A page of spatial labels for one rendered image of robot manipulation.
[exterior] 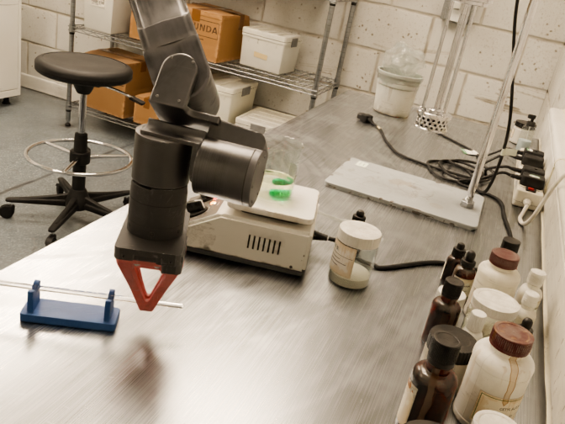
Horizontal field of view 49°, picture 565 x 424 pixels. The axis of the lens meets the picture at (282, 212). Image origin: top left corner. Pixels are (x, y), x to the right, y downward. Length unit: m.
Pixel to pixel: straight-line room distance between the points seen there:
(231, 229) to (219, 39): 2.36
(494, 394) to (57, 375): 0.42
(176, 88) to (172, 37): 0.06
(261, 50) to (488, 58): 1.11
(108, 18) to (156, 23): 2.83
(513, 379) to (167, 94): 0.43
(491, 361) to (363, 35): 2.79
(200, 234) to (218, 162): 0.29
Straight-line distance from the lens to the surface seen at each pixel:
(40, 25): 4.32
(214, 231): 0.84
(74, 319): 0.70
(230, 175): 0.57
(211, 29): 3.16
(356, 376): 0.70
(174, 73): 0.61
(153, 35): 0.64
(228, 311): 0.75
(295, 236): 0.82
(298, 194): 0.89
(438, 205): 1.22
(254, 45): 3.19
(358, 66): 3.34
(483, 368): 0.65
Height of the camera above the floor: 1.16
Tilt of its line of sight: 23 degrees down
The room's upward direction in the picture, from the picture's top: 11 degrees clockwise
